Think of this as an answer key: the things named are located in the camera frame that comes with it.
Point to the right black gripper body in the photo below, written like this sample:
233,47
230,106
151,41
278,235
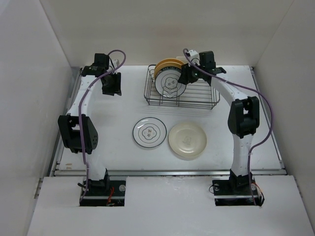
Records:
193,74

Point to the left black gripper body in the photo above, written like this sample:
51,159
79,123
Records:
111,86

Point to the metal wire dish rack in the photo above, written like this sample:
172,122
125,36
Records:
197,95

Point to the white plate green rim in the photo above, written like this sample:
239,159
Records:
149,132

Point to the cream plate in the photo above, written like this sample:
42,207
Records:
188,140

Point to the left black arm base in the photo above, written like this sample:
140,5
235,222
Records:
103,193

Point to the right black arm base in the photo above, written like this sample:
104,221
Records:
224,195

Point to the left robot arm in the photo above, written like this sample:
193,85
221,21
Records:
77,130

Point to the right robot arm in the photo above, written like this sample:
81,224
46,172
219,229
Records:
243,119

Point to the white cutlery holder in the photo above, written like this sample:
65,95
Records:
182,58

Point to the front yellow plate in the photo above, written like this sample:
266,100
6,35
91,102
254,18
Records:
157,72

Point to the yellow plate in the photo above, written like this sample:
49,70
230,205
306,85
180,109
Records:
157,72
169,62

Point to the rear yellow plate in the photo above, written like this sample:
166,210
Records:
169,62

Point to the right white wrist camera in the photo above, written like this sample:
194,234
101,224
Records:
193,56

